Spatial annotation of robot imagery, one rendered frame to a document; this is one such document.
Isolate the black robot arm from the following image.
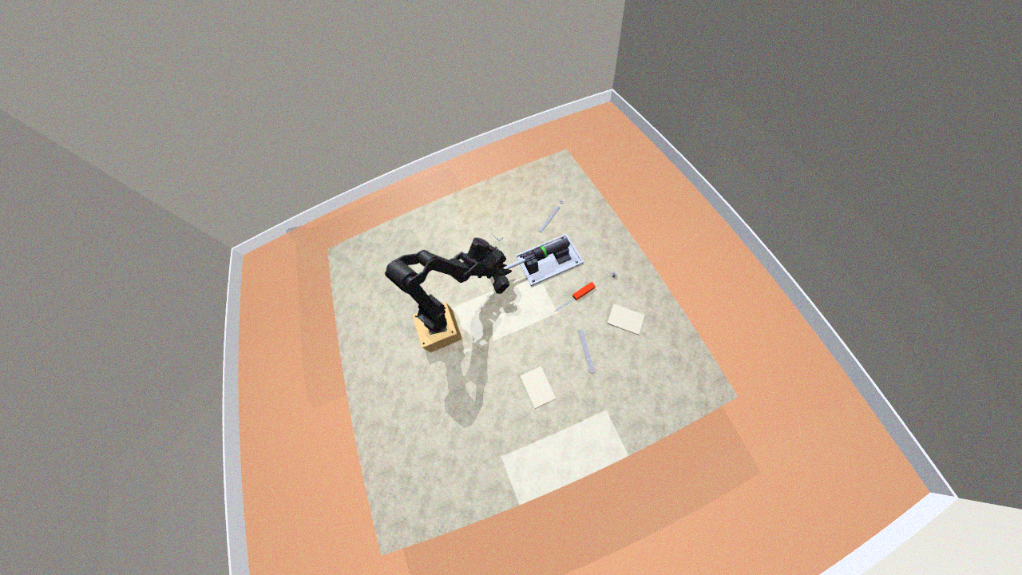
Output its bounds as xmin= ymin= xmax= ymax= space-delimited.
xmin=385 ymin=237 xmax=506 ymax=335

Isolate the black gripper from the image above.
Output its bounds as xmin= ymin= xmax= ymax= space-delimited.
xmin=477 ymin=261 xmax=512 ymax=294

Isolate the red-handled screwdriver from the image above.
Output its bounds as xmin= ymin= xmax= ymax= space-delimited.
xmin=555 ymin=282 xmax=596 ymax=312

